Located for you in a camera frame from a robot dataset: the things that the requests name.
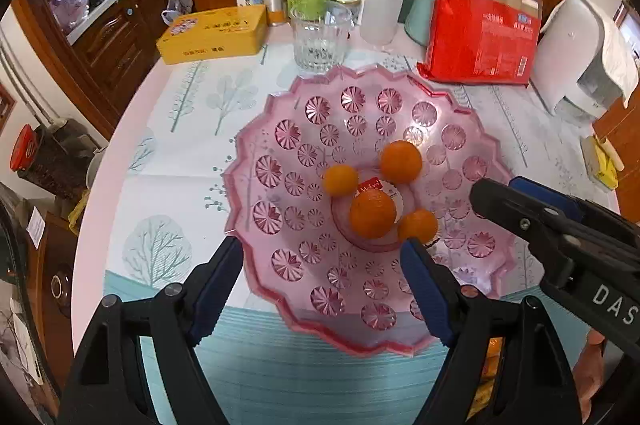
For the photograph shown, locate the person's right hand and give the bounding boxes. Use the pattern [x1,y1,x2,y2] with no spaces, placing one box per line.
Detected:
[573,329,605,422]

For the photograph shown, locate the overripe banana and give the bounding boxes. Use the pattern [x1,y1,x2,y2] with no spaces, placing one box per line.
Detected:
[468,337,503,419]

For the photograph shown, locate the orange tangerine with stem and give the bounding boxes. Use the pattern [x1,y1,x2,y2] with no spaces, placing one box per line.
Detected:
[348,189,397,240]

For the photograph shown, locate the white squeeze bottle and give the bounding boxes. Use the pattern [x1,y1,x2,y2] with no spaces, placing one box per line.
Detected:
[360,0,404,46]

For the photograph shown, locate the pink plastic fruit bowl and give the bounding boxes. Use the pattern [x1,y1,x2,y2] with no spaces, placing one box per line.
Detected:
[224,66,514,356]

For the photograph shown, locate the red paper cup package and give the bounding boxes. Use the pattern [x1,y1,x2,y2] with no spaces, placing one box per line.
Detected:
[418,0,542,86]

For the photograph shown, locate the small orange tangerine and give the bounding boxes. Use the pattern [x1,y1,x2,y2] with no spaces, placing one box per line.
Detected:
[323,164,359,198]

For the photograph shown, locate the clear drinking glass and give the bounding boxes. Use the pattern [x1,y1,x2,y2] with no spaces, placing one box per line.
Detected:
[290,0,352,73]

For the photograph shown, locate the white appliance with cloth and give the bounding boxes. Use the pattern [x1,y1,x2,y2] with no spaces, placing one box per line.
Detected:
[530,0,639,125]

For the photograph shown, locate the red lidded container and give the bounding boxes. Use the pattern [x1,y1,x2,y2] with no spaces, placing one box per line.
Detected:
[10,124,38,172]

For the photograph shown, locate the teal ceramic vase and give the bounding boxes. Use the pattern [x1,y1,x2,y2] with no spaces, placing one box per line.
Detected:
[405,0,435,47]

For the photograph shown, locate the yellow tin box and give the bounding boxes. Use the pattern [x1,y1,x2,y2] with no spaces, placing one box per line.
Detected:
[156,5,267,64]

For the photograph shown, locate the small jar yellow lid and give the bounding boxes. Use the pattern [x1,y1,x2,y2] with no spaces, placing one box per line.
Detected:
[333,0,361,26]

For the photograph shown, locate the tree pattern tablecloth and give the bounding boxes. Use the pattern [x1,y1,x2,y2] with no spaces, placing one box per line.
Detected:
[70,22,622,351]

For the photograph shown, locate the yellow sponge pack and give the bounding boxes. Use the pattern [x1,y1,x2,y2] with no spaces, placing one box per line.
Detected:
[580,135,625,191]

